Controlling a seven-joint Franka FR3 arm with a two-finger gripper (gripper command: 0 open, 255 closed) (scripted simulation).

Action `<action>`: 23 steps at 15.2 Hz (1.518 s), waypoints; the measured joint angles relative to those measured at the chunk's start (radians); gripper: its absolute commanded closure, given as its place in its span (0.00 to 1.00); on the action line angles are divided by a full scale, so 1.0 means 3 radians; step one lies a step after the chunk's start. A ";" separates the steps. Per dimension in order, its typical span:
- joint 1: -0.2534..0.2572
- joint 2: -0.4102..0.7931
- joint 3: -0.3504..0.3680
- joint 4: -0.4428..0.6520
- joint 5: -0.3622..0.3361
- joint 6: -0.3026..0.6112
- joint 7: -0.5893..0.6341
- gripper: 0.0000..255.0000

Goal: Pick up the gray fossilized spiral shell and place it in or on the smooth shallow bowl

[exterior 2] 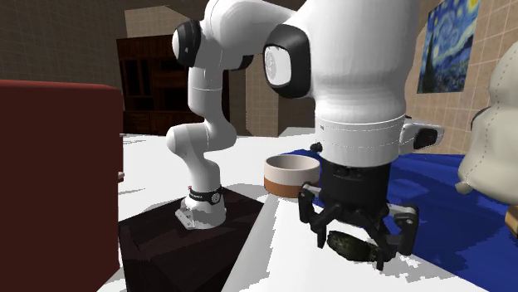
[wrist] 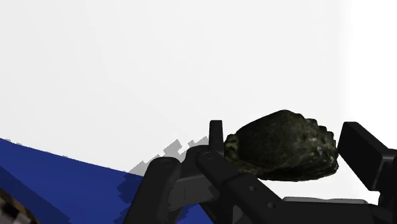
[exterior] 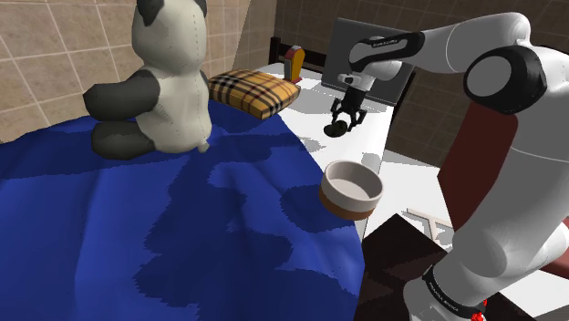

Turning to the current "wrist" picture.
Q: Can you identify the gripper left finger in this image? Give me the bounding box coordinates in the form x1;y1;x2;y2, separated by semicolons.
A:
123;120;284;224

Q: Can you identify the blue furniture top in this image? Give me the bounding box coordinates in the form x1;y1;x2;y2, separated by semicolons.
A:
0;138;215;224

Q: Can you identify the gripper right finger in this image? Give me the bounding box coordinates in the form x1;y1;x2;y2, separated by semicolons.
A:
337;121;397;206

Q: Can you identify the dark mottled shell-shaped object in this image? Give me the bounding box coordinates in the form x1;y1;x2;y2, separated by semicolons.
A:
223;109;340;182

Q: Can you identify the brown checkered object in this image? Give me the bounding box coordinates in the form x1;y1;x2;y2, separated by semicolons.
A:
0;189;41;224

